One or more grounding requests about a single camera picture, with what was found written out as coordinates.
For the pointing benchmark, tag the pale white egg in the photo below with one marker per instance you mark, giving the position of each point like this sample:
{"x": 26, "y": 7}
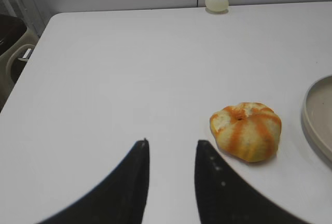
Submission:
{"x": 217, "y": 5}

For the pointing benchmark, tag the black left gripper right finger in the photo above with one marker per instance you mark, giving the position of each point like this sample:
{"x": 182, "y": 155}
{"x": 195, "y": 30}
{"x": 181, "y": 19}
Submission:
{"x": 224, "y": 197}

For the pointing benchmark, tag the grey ceramic plate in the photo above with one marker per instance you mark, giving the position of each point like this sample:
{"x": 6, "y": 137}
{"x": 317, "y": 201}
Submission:
{"x": 316, "y": 118}

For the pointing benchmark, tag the peeled orange fruit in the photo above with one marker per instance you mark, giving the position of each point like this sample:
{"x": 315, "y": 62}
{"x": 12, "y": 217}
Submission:
{"x": 248, "y": 131}

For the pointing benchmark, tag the beige plastic chair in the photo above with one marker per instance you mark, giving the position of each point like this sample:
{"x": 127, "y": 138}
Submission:
{"x": 15, "y": 38}

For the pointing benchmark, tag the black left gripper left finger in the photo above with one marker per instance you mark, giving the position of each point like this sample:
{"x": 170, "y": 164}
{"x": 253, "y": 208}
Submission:
{"x": 120, "y": 198}

